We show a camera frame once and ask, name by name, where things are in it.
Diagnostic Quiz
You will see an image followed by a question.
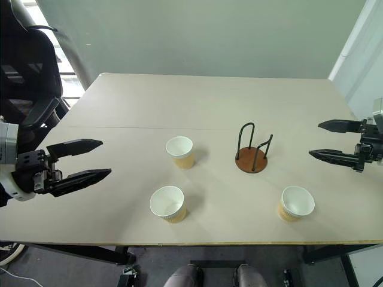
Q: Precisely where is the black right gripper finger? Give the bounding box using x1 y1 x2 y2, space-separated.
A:
308 148 365 173
317 119 367 135

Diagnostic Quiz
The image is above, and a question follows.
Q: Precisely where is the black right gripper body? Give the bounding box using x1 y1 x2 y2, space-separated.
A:
354 118 383 168

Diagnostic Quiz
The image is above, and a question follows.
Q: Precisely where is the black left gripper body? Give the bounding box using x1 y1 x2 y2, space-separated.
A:
11 148 64 196

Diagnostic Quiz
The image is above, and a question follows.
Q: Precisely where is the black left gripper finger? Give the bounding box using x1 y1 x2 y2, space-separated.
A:
46 138 104 164
50 168 113 199

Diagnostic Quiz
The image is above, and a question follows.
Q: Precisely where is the tan paper cup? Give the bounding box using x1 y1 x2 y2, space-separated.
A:
277 185 316 223
165 136 195 170
149 185 187 224

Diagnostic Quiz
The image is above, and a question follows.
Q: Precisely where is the black and white shoe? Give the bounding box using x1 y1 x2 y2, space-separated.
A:
0 240 27 267

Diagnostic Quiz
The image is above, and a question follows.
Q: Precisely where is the black office chair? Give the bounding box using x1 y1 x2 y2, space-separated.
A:
0 25 70 132

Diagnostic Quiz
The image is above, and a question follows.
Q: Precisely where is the dark rounded grey shape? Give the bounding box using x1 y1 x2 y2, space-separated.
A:
163 264 205 287
232 262 269 287

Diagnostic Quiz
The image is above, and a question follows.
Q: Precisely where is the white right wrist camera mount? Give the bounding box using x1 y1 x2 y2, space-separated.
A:
367 97 383 135

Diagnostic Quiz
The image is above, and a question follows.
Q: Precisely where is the wooden base wire cup holder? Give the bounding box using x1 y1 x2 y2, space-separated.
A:
235 121 274 174

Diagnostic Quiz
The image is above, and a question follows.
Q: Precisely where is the white floor cable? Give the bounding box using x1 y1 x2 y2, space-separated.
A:
0 267 45 287

